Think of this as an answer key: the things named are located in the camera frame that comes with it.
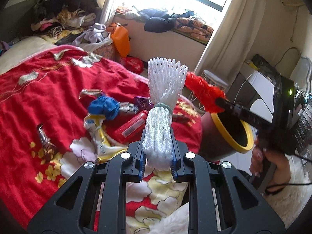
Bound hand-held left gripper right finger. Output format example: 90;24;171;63
170;141;286;234

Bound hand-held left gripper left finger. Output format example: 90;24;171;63
27;140;147;234

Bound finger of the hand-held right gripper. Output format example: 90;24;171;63
214;97;274;130

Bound brown bin with yellow rim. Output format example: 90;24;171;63
201;112;254;162

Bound white foam fruit net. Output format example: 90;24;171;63
141;57;189;171

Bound red foam fruit net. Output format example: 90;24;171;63
184;72;226;114

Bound silver patterned wrapper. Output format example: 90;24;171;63
118;102;138;114

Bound purple candy wrapper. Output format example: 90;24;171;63
134;96;154;111

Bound person's right forearm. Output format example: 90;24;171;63
264;157;312;228

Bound person's right hand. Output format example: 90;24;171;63
249;136;293;191

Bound row of cosmetic bottles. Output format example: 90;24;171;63
294;85;312;149

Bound white desk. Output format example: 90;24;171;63
227;71;281;125

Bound red snack packet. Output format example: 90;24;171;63
114;110;149;143

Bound small dark wrapper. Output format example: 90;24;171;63
173;113;193;125

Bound yellow and white wrapper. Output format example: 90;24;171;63
84;113;128;164

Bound white fluffy garment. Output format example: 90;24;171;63
146;202;191;234

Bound dark green bag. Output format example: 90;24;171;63
251;54;279;78

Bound blue crumpled plastic bag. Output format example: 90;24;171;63
88;95;120;121

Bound wide cream curtain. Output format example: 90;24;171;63
194;0;270;78

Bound brown shiny wrapper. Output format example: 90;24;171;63
79;89;103;99

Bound dark brown snack wrapper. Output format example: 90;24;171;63
36;124;57;161

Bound orange and black blanket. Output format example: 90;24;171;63
175;17;214;43

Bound red plastic bag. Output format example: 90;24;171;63
121;57;144;75

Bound red floral blanket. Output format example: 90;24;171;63
0;49;203;234

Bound floral laundry basket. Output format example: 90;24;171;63
94;43;118;61

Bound dark clothes on windowsill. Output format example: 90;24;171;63
138;8;195;33

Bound orange paper bag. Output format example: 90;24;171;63
107;22;131;58

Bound pale purple clothes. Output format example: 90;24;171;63
72;23;111;46

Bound orange patterned cloth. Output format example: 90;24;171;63
116;6;134;15

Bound beige pillow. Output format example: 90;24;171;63
0;36;56;69

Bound narrow cream curtain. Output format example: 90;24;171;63
99;0;122;27

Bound pile of clothes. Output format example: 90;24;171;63
30;0;103;44

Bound colourful cloth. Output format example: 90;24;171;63
0;41;13;54

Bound grey headboard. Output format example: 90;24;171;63
0;2;37;43

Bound white power cable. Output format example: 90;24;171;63
240;72;257;93

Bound white wire stool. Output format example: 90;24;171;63
190;69;230;114

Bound grey wall cable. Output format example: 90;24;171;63
275;46;303;69

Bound white wall pipe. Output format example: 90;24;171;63
280;0;305;8

